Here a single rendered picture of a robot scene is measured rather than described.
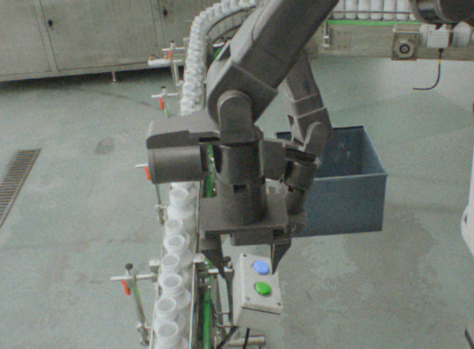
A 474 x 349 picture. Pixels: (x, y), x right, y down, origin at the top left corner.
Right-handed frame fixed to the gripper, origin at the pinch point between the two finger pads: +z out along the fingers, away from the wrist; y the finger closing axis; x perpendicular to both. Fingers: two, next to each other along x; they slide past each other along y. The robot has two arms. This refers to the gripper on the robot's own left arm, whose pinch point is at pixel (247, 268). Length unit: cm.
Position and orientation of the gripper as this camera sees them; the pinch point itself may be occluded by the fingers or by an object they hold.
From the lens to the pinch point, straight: 72.9
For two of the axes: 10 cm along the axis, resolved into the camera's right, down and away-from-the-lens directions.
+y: 10.0, -0.7, -0.1
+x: -0.3, -5.4, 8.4
